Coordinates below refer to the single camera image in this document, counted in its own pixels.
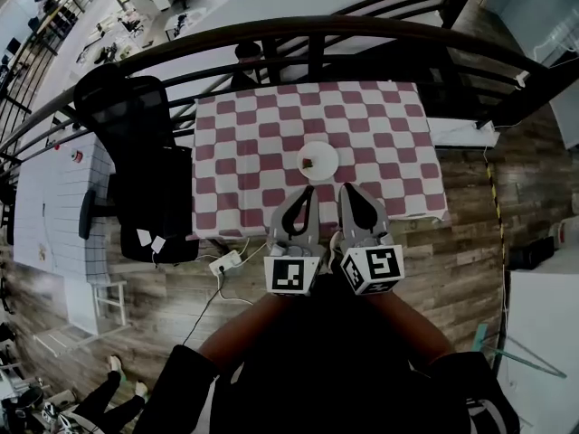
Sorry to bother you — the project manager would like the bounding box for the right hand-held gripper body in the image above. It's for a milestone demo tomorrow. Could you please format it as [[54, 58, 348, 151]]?
[[338, 232, 405, 297]]

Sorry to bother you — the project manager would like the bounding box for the long white cable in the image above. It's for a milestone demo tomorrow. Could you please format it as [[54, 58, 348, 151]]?
[[237, 236, 271, 264]]

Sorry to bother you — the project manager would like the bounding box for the white tiled counter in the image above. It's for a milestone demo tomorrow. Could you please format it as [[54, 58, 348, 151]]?
[[12, 131, 132, 338]]

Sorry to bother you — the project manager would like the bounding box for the white round plate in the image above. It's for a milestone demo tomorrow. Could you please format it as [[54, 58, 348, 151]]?
[[296, 140, 339, 183]]

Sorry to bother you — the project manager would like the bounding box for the black office chair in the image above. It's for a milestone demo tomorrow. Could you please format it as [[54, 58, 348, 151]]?
[[72, 63, 200, 265]]

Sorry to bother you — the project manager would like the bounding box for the black bag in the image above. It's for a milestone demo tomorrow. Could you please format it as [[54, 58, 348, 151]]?
[[508, 236, 556, 270]]

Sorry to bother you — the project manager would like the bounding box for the person's left forearm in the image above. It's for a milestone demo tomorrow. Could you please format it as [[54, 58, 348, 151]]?
[[196, 292, 295, 374]]

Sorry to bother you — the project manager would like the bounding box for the person's right forearm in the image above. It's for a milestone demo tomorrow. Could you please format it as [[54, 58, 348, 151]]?
[[365, 289, 453, 370]]

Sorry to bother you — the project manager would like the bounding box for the black metal railing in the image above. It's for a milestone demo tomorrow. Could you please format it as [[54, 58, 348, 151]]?
[[0, 14, 565, 166]]

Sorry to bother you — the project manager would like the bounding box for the person's black clothing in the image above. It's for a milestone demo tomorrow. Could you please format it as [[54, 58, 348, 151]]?
[[133, 278, 521, 434]]

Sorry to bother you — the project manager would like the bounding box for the yellow black hazard tape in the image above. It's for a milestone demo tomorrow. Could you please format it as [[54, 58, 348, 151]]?
[[484, 160, 507, 266]]

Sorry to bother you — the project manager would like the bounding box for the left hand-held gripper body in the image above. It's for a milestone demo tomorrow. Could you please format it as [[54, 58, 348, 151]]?
[[263, 236, 327, 297]]

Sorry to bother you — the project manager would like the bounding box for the red white checkered table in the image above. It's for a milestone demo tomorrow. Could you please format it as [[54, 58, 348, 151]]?
[[192, 80, 450, 241]]

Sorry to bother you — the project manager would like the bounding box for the white desk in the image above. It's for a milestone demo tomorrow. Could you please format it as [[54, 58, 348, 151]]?
[[495, 269, 579, 434]]

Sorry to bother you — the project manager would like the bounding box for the white plastic jug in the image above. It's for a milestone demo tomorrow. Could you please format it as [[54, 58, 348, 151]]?
[[549, 217, 579, 249]]

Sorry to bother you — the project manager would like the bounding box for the looped white cable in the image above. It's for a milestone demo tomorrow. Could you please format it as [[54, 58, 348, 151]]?
[[216, 274, 254, 307]]

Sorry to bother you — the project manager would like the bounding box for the black cable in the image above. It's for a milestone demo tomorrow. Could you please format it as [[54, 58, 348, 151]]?
[[180, 273, 227, 348]]

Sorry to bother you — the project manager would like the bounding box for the white power strip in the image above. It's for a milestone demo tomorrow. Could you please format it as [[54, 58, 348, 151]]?
[[208, 250, 243, 276]]

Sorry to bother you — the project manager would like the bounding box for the teal floor mop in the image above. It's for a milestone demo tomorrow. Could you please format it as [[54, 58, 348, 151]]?
[[472, 323, 567, 379]]

